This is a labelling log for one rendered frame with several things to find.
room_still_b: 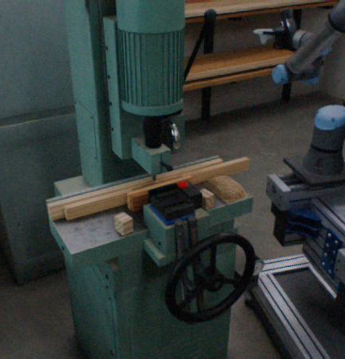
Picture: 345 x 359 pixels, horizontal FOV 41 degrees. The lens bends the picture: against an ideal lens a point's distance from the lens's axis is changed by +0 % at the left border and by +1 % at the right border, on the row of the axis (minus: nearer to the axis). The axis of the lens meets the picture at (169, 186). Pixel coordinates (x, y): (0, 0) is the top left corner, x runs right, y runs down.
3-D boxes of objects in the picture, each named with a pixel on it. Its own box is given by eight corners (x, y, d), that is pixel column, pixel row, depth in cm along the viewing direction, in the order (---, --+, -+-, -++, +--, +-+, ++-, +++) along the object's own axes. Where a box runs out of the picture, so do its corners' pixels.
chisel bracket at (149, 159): (151, 180, 138) (150, 155, 134) (131, 161, 149) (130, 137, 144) (172, 175, 141) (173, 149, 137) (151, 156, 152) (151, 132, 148)
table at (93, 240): (84, 294, 117) (82, 276, 114) (50, 231, 140) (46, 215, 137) (271, 227, 142) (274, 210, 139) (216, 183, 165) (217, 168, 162)
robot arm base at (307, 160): (329, 155, 190) (333, 133, 185) (351, 172, 177) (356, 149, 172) (295, 159, 186) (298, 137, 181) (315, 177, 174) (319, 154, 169)
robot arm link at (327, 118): (303, 140, 179) (309, 106, 172) (329, 133, 184) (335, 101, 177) (326, 152, 169) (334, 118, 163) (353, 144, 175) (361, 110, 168)
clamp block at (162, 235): (164, 256, 125) (163, 229, 121) (142, 231, 135) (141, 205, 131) (210, 240, 131) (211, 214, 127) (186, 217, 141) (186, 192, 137)
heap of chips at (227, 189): (226, 203, 143) (227, 192, 141) (202, 183, 153) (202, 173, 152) (250, 195, 147) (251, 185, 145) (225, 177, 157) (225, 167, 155)
